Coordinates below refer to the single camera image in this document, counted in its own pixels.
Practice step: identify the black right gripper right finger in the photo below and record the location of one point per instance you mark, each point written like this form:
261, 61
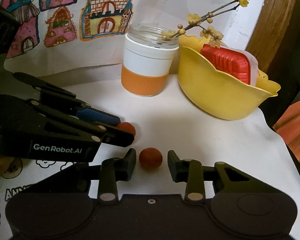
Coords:
236, 201

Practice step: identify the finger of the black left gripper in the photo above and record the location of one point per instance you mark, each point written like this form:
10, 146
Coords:
108, 134
72, 97

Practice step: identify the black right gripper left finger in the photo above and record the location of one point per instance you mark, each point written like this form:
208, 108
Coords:
62, 204

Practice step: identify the small red tomato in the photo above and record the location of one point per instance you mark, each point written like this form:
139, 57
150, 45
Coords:
150, 158
128, 127

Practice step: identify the white printed table cloth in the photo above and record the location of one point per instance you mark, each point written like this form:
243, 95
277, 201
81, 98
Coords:
170, 121

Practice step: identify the houses drawing paper sheet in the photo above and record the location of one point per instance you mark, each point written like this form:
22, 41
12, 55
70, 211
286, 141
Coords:
59, 35

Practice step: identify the girl orange dress painting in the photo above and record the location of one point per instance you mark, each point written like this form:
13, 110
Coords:
288, 127

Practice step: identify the white orange glass jar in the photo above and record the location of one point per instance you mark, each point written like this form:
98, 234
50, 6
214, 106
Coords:
147, 58

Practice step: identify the yellow plastic bowl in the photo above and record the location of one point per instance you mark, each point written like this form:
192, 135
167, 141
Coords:
214, 91

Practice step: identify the red ridged plastic tray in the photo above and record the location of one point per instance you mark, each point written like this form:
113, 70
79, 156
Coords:
238, 63

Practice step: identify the yellow flower twig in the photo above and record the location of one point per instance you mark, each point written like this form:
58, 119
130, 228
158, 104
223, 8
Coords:
195, 21

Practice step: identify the brown wooden frame post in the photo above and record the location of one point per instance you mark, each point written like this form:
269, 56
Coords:
269, 31

